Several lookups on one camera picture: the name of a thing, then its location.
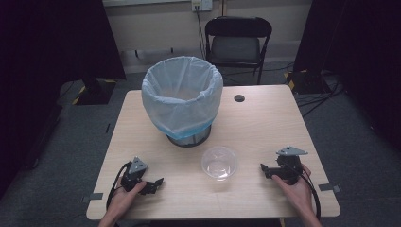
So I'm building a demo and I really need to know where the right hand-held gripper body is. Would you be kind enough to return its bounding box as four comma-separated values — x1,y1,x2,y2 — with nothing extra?
274,146,309,186

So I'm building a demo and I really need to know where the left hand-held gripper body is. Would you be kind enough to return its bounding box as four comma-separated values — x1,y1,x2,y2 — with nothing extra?
120,156,149,193

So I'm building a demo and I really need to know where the clear plastic cup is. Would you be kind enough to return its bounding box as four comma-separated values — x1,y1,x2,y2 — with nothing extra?
200,146,239,183

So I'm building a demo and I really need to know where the black mesh waste bin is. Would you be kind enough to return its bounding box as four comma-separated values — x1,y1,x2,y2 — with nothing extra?
166,124,213,148

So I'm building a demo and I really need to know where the person's left hand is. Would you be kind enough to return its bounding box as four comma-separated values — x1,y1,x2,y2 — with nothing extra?
108,180,148,219

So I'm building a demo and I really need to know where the person's right hand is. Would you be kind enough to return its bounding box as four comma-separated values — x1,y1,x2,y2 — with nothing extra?
271,163,315,218

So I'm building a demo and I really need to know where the grey tape strip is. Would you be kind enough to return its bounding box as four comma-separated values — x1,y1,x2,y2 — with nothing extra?
81,192,105,204
318,183,342,194

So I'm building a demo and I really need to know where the black stand base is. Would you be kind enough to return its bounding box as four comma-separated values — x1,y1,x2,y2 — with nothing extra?
71,78,118,106
284,69,333,96

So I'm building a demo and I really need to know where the black folding chair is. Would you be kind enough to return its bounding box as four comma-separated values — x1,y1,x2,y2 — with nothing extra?
204,15,273,86

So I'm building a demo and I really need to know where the black curtain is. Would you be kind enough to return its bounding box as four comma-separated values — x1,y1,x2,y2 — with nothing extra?
0,0,128,201
292,0,401,153

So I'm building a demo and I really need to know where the left hand-held gripper black cable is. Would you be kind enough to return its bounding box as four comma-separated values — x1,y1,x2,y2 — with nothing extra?
105,161,132,211

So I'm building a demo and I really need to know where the hand-held gripper black cable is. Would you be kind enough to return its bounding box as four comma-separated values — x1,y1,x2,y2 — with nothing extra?
105,161,132,211
294,163,323,221

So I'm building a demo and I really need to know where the right hand-held gripper black cable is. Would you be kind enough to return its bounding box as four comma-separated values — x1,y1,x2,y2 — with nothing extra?
294,163,323,221

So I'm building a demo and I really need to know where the black floor cable bundle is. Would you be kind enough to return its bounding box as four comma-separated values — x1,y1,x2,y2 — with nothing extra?
295,71,345,118

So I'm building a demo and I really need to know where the black wall socket cable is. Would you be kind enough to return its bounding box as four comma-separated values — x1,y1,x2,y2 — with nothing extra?
195,5,208,61

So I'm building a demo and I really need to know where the white wall socket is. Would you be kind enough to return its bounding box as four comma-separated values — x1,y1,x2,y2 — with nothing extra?
191,0,214,13

